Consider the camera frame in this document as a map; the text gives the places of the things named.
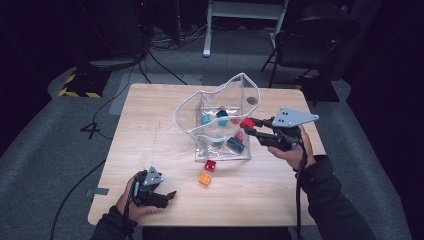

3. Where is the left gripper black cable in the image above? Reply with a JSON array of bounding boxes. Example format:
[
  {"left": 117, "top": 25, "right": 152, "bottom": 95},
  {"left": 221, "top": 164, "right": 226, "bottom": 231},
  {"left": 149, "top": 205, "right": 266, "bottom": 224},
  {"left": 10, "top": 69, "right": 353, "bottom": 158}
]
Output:
[{"left": 120, "top": 178, "right": 139, "bottom": 240}]

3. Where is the person's right hand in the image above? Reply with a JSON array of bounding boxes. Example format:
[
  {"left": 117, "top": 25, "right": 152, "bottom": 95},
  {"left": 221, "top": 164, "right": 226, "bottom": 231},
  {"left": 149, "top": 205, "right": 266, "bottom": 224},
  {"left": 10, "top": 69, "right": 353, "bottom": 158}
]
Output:
[{"left": 267, "top": 125, "right": 317, "bottom": 171}]

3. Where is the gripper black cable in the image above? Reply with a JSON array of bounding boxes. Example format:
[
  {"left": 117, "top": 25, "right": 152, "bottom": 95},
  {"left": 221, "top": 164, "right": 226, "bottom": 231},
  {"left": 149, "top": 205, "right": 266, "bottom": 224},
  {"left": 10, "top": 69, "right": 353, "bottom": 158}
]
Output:
[
  {"left": 293, "top": 133, "right": 310, "bottom": 240},
  {"left": 120, "top": 178, "right": 139, "bottom": 240}
]

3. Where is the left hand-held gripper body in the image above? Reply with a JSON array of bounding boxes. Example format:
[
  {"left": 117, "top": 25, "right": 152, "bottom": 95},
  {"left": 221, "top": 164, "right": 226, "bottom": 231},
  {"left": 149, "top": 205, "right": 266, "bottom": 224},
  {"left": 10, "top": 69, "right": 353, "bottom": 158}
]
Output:
[{"left": 132, "top": 165, "right": 168, "bottom": 208}]

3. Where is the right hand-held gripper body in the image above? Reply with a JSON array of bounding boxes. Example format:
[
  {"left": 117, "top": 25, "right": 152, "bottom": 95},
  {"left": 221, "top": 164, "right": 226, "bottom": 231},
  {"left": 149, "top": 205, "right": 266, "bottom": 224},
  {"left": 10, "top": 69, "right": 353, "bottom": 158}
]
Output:
[{"left": 259, "top": 107, "right": 320, "bottom": 152}]

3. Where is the black equipment cabinet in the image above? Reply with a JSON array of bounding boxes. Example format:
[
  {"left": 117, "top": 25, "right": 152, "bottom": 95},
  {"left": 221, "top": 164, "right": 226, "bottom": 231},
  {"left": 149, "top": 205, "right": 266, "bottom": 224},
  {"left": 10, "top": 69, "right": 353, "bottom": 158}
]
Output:
[{"left": 99, "top": 0, "right": 151, "bottom": 59}]

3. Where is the bundle of floor cables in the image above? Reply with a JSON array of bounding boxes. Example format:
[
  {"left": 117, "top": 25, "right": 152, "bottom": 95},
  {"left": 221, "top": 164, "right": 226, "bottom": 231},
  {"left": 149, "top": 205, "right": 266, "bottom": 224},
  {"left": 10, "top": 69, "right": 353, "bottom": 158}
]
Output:
[{"left": 149, "top": 19, "right": 208, "bottom": 52}]

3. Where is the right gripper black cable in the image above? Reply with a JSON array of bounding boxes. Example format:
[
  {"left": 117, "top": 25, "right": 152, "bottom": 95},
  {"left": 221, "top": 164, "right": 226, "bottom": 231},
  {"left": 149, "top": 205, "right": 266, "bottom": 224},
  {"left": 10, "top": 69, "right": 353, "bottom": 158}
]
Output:
[{"left": 293, "top": 133, "right": 310, "bottom": 240}]

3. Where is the orange toy block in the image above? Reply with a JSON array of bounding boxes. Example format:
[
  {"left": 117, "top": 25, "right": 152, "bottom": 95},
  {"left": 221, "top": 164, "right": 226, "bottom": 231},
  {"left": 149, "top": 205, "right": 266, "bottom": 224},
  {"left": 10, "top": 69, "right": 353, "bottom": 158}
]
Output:
[{"left": 198, "top": 172, "right": 213, "bottom": 187}]

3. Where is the black chair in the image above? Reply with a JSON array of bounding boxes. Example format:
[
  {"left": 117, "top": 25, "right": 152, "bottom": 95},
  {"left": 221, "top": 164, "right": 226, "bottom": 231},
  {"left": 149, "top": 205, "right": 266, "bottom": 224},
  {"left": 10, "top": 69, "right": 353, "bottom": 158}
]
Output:
[{"left": 260, "top": 2, "right": 362, "bottom": 88}]

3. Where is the black base with hazard stripes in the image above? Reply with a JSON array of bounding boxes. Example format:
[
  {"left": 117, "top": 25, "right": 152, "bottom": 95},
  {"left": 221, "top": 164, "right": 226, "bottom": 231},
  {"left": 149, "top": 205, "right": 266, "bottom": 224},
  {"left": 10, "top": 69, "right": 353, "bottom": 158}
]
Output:
[
  {"left": 58, "top": 68, "right": 111, "bottom": 99},
  {"left": 295, "top": 73, "right": 340, "bottom": 103}
]

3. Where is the clear plastic bag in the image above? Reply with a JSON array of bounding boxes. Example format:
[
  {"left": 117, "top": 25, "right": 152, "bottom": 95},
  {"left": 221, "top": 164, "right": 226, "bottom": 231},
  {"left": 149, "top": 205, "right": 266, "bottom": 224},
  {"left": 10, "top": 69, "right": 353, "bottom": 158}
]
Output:
[{"left": 172, "top": 72, "right": 263, "bottom": 162}]

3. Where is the white desk frame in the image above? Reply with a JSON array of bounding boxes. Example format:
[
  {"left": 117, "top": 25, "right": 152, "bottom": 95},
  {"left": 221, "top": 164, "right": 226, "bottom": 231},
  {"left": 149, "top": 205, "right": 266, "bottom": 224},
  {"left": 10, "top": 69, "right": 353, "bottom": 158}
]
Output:
[{"left": 202, "top": 0, "right": 290, "bottom": 58}]

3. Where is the grey stand base plate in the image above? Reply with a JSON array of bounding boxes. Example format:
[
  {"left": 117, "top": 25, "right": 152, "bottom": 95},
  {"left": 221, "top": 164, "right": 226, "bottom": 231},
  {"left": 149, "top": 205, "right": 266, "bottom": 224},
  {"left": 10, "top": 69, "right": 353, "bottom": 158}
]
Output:
[{"left": 89, "top": 58, "right": 138, "bottom": 72}]

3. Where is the person's left hand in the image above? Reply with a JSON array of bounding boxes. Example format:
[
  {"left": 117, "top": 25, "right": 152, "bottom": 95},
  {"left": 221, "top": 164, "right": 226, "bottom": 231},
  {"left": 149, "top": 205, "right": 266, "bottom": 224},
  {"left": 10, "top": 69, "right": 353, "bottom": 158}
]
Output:
[{"left": 115, "top": 175, "right": 158, "bottom": 222}]

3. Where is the black floor cable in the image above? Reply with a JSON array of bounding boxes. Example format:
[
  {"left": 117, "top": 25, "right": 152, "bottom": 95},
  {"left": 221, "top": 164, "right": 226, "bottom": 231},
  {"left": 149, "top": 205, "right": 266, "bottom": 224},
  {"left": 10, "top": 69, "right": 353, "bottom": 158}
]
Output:
[
  {"left": 49, "top": 159, "right": 107, "bottom": 240},
  {"left": 92, "top": 63, "right": 138, "bottom": 140},
  {"left": 146, "top": 49, "right": 188, "bottom": 86}
]

